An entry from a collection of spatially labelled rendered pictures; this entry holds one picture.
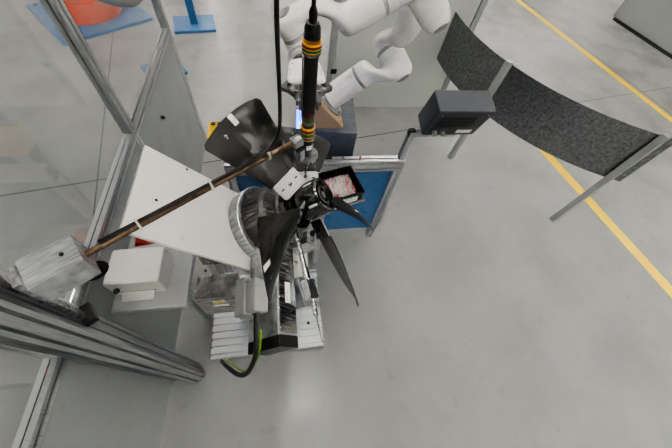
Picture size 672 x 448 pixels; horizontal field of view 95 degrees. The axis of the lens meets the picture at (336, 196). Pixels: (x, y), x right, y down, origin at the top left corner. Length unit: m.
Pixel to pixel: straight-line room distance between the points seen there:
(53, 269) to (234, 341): 1.35
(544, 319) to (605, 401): 0.50
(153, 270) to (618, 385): 2.67
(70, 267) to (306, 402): 1.52
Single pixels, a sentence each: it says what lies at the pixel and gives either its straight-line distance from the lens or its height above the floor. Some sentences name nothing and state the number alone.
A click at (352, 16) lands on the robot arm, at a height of 1.61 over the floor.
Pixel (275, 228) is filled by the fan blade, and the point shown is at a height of 1.37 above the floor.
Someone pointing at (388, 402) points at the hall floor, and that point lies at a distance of 2.09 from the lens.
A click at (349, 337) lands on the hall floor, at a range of 2.07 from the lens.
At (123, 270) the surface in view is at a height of 0.97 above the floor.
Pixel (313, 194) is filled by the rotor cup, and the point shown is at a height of 1.26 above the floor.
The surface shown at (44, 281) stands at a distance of 0.78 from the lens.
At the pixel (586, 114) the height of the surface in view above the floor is 0.91.
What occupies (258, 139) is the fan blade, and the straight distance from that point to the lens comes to 0.92.
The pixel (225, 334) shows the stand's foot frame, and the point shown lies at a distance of 2.01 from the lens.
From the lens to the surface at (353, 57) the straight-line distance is 2.92.
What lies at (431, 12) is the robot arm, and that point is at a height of 1.60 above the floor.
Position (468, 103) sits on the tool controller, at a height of 1.24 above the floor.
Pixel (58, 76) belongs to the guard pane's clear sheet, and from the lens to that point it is 1.28.
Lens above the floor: 2.02
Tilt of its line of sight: 55 degrees down
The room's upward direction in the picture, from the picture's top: 11 degrees clockwise
